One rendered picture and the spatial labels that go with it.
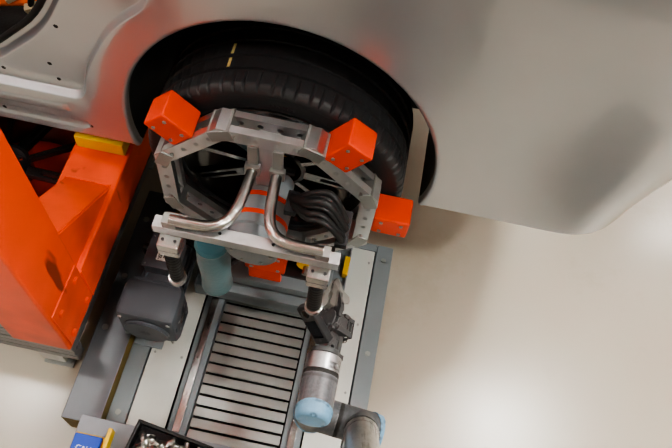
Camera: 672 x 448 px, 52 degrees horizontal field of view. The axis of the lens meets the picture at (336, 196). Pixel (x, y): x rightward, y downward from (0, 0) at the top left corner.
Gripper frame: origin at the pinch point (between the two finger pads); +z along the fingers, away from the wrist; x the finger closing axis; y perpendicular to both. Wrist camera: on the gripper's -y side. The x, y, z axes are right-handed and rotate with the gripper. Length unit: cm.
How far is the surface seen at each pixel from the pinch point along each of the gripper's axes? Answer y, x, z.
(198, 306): 9, -70, 6
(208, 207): -29.6, -23.8, 11.8
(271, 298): 21, -48, 12
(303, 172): -25.1, 5.7, 17.9
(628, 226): 123, 37, 80
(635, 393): 124, 36, 11
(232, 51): -61, 13, 26
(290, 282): 19.6, -38.5, 15.6
